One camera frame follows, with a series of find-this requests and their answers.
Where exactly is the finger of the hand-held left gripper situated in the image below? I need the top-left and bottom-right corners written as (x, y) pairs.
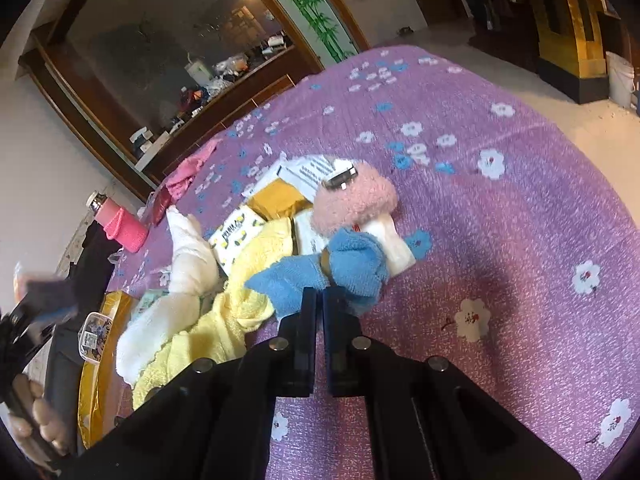
top-left (22, 272), bottom-right (81, 323)

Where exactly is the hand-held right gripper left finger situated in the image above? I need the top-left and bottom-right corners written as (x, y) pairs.
top-left (60, 286), bottom-right (319, 480)

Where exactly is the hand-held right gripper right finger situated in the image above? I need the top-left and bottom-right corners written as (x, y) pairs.
top-left (322, 287), bottom-right (581, 480)

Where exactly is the blue towel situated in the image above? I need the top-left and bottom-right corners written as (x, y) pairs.
top-left (244, 229), bottom-right (388, 318)

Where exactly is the person's left hand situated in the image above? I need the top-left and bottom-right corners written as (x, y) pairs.
top-left (7, 376), bottom-right (72, 457)

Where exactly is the clear plastic container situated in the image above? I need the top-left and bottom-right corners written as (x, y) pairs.
top-left (77, 311), bottom-right (113, 363)

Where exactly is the yellow towel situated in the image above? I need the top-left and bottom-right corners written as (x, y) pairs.
top-left (131, 217), bottom-right (296, 411)

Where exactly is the yellow box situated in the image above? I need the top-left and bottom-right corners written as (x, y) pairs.
top-left (77, 290), bottom-right (138, 451)

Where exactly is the pink water bottle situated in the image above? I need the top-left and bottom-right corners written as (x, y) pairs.
top-left (86, 191), bottom-right (150, 253)

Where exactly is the lemon print tissue pack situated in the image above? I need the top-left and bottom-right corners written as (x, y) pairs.
top-left (207, 207), bottom-right (268, 276)

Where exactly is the pink mushroom plush toy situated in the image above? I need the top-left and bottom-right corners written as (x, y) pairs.
top-left (311, 160), bottom-right (418, 278)

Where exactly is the yellow mailer bag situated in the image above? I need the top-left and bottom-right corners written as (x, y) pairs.
top-left (247, 180), bottom-right (313, 221)

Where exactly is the white fluffy towel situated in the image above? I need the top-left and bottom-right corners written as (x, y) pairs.
top-left (115, 205), bottom-right (221, 386)

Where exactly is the silver metal clip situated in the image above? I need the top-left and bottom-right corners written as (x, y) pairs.
top-left (324, 167), bottom-right (358, 192)

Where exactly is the dark red pouch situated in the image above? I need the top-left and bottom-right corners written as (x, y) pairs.
top-left (150, 185), bottom-right (173, 226)

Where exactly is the white printed paper sheet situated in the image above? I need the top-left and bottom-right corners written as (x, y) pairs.
top-left (242, 155), bottom-right (351, 198)

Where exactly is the pink cloth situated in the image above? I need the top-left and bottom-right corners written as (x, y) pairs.
top-left (165, 139), bottom-right (221, 200)

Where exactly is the wooden cabinet with mirror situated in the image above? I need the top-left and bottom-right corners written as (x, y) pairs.
top-left (17, 0), bottom-right (371, 201)

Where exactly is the pile of shelf clutter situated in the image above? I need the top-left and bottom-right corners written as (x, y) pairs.
top-left (130, 30), bottom-right (296, 161)

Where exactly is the bamboo print panel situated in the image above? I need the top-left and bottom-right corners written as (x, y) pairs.
top-left (245, 0), bottom-right (361, 63)

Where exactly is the golden dark furniture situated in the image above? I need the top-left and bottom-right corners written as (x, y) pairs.
top-left (520, 0), bottom-right (640, 106)

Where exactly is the white bag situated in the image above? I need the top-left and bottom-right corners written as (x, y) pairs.
top-left (605, 51), bottom-right (638, 108)

